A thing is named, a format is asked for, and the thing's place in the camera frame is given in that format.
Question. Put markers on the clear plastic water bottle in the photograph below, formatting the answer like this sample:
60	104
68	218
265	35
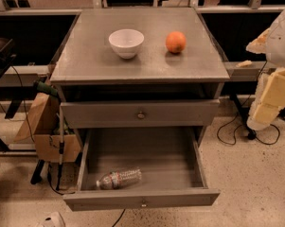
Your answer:
119	179

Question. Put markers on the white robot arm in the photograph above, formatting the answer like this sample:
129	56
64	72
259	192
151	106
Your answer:
275	42

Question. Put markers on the open grey middle drawer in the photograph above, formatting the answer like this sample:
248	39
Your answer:
169	159

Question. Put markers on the grey wooden drawer cabinet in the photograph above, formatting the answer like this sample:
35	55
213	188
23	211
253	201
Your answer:
88	69

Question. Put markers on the closed grey top drawer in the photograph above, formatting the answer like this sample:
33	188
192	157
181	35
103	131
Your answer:
145	113

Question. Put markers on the yellow foam scrap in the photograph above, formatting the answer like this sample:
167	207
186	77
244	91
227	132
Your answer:
244	64

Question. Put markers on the orange fruit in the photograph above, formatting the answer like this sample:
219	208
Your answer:
176	42

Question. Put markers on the white ceramic bowl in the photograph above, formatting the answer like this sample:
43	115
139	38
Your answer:
126	42

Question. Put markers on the brown cardboard box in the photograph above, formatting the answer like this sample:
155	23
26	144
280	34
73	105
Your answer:
41	127

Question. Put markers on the metal frame rail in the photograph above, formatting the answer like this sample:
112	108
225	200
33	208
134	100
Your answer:
249	73

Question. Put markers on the green handled grabber stick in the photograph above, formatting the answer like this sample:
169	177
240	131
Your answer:
49	90

